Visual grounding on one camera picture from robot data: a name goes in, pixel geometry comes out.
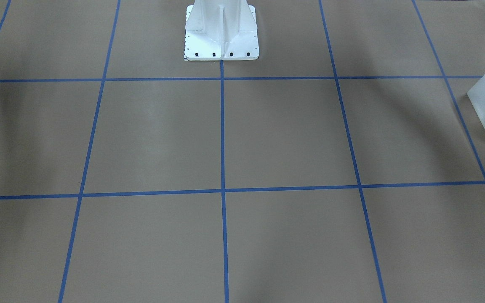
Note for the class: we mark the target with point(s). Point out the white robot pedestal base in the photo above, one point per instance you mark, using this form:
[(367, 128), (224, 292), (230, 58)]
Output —
[(221, 30)]

